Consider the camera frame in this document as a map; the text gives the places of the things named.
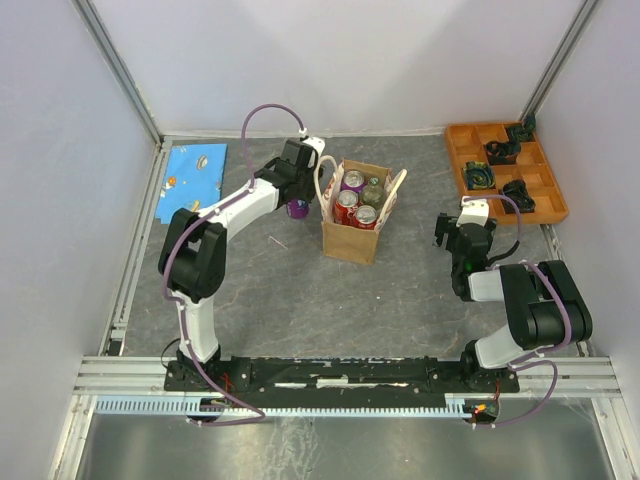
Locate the aluminium frame rail left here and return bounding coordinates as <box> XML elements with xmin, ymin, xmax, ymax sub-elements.
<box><xmin>73</xmin><ymin>0</ymin><xmax>168</xmax><ymax>356</ymax></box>

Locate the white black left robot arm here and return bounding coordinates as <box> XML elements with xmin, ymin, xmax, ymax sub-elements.
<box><xmin>158</xmin><ymin>136</ymin><xmax>326</xmax><ymax>390</ymax></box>

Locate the purple soda can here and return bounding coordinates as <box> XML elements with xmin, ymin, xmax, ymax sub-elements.
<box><xmin>286</xmin><ymin>199</ymin><xmax>310</xmax><ymax>220</ymax></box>
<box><xmin>341</xmin><ymin>170</ymin><xmax>367</xmax><ymax>194</ymax></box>

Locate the orange wooden compartment tray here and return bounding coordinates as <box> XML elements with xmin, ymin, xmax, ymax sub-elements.
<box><xmin>444</xmin><ymin>122</ymin><xmax>569</xmax><ymax>224</ymax></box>

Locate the aluminium frame rail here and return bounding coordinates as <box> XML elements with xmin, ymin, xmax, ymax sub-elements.
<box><xmin>74</xmin><ymin>356</ymin><xmax>622</xmax><ymax>398</ymax></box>
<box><xmin>73</xmin><ymin>0</ymin><xmax>168</xmax><ymax>356</ymax></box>

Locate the blue slotted cable duct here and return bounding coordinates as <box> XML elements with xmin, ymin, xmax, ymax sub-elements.
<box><xmin>93</xmin><ymin>394</ymin><xmax>474</xmax><ymax>416</ymax></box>

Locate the black rolled sock upper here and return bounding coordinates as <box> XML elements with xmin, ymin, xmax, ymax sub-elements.
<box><xmin>484</xmin><ymin>125</ymin><xmax>535</xmax><ymax>166</ymax></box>

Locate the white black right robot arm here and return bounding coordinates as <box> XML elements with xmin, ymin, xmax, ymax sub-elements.
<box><xmin>434</xmin><ymin>213</ymin><xmax>593</xmax><ymax>391</ymax></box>

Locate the blue green rolled sock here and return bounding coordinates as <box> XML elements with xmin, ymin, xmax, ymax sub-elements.
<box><xmin>462</xmin><ymin>161</ymin><xmax>496</xmax><ymax>190</ymax></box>

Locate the blue cartoon print cloth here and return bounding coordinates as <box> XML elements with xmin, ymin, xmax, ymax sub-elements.
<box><xmin>155</xmin><ymin>143</ymin><xmax>227</xmax><ymax>224</ymax></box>

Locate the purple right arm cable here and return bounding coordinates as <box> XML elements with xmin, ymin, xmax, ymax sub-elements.
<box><xmin>462</xmin><ymin>193</ymin><xmax>574</xmax><ymax>429</ymax></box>

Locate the aluminium frame post right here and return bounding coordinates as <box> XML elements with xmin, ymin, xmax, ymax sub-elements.
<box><xmin>519</xmin><ymin>0</ymin><xmax>601</xmax><ymax>120</ymax></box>

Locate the red soda can right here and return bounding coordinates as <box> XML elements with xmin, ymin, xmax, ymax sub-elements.
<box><xmin>351</xmin><ymin>205</ymin><xmax>378</xmax><ymax>230</ymax></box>

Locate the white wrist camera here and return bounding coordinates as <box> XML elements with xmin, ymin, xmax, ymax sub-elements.
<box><xmin>456</xmin><ymin>196</ymin><xmax>490</xmax><ymax>227</ymax></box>
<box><xmin>299</xmin><ymin>129</ymin><xmax>326</xmax><ymax>169</ymax></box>

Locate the dark rolled sock top corner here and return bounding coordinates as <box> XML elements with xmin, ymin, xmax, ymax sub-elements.
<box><xmin>522</xmin><ymin>113</ymin><xmax>537</xmax><ymax>134</ymax></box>

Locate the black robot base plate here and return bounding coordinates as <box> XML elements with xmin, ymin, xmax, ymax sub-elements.
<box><xmin>163</xmin><ymin>354</ymin><xmax>522</xmax><ymax>409</ymax></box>

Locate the red soda can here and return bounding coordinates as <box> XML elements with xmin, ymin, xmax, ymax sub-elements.
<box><xmin>351</xmin><ymin>205</ymin><xmax>378</xmax><ymax>230</ymax></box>
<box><xmin>333</xmin><ymin>190</ymin><xmax>359</xmax><ymax>226</ymax></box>

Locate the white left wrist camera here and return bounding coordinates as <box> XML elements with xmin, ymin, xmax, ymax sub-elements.
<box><xmin>299</xmin><ymin>129</ymin><xmax>326</xmax><ymax>169</ymax></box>

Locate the aluminium frame rail front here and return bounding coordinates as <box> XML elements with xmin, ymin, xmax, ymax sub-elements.
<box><xmin>74</xmin><ymin>356</ymin><xmax>622</xmax><ymax>398</ymax></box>

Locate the red soda can upper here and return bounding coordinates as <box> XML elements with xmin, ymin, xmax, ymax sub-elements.
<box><xmin>333</xmin><ymin>190</ymin><xmax>359</xmax><ymax>226</ymax></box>

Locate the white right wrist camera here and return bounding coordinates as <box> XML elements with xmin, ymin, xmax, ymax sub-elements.
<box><xmin>456</xmin><ymin>196</ymin><xmax>490</xmax><ymax>227</ymax></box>

